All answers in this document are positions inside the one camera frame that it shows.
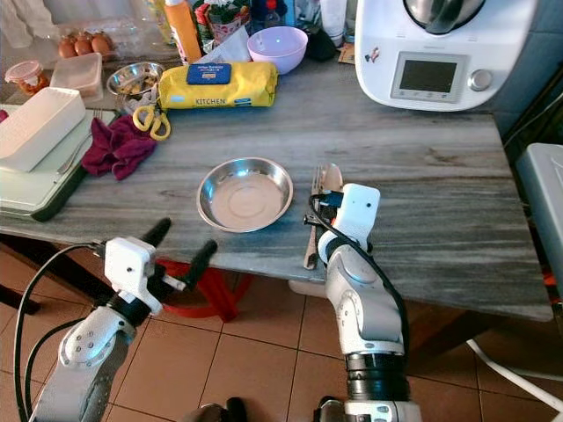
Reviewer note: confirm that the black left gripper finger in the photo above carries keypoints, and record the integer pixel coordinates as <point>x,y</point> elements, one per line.
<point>158,231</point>
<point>201,259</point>

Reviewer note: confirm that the silver metal fork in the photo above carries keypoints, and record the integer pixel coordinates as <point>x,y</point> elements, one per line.
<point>310,255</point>

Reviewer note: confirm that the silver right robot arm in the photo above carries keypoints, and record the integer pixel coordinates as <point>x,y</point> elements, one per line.
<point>361,308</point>

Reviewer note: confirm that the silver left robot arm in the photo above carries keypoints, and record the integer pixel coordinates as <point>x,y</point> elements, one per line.
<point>88,352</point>

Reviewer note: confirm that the silver metal spoon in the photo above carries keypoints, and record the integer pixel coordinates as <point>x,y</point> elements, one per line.
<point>332,178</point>

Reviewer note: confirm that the red mesh bag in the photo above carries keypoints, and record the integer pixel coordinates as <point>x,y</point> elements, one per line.
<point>211,294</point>

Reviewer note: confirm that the round stainless steel plate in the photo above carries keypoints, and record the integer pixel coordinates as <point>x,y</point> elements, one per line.
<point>244,198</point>

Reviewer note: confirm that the white plastic tub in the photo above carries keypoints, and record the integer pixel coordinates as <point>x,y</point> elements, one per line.
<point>303,288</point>

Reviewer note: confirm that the maroon cloth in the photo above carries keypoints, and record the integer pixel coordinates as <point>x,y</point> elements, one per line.
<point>116,149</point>

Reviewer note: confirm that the pale green tray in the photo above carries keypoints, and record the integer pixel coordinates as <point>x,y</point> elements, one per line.
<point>35,198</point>

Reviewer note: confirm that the black robot left foot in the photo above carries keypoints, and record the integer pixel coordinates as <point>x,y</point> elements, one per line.
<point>220,411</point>

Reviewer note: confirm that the yellow kitchen wipes pack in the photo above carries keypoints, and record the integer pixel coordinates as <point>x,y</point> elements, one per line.
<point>237,88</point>

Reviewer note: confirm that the small orange packet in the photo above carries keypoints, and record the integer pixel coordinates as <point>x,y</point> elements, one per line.
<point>347,53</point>

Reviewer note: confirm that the small steel bowl with food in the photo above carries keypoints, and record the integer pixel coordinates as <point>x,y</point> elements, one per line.
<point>134,79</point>

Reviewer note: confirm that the long white plastic box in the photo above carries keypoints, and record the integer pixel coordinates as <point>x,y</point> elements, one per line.
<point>40,130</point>

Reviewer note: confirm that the black cloth pouch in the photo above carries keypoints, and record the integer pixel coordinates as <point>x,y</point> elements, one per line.
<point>319,46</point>

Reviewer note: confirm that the lilac plastic bowl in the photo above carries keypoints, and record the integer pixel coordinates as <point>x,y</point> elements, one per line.
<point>277,46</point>

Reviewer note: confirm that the clear plastic food container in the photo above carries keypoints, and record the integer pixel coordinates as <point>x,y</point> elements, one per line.
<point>76,75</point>

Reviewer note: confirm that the white paper sheet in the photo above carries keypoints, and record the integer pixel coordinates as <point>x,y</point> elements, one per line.
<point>233,48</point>

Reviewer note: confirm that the tall white bottle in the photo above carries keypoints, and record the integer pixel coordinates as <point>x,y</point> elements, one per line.
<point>332,18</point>

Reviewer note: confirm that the clear glass jar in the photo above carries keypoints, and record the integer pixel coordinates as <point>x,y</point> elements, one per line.
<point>305,13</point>

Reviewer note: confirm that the clear plastic egg carton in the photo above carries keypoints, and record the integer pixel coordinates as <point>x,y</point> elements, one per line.
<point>132,37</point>

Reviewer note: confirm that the orange plastic bottle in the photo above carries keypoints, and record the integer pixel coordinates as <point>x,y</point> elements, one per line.
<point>183,35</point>

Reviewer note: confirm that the brown egg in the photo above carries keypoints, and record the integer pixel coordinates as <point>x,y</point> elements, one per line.
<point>67,46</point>
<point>102,41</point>
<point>84,44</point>

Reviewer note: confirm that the small red lidded tub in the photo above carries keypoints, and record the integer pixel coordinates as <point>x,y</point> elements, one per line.
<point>25,76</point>

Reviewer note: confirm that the floral patterned container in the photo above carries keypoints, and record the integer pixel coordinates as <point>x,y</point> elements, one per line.
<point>226,18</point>

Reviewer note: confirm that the grey plastic crate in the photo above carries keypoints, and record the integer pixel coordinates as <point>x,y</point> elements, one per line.
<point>544,202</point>

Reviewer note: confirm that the white kitchen food processor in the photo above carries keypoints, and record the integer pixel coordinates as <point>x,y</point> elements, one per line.
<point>493,44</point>

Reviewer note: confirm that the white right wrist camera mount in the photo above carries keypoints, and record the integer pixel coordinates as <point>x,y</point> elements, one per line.
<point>356,211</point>

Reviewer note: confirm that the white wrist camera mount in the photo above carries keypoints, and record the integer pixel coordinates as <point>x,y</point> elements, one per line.
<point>356,211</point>
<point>127,264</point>

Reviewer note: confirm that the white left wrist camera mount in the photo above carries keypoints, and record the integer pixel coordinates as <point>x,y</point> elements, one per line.
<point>127,264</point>

